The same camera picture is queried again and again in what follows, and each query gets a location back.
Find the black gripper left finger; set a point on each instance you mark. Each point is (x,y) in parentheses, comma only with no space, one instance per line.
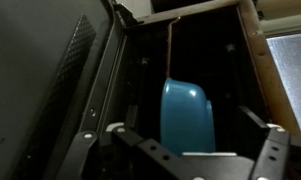
(150,150)

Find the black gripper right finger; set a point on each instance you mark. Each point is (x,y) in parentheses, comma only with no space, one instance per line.
(273,150)

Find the blue bowl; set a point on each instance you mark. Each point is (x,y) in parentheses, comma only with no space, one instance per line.
(183,116)

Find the silver toaster oven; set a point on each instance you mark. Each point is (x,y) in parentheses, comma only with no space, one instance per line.
(50,83)

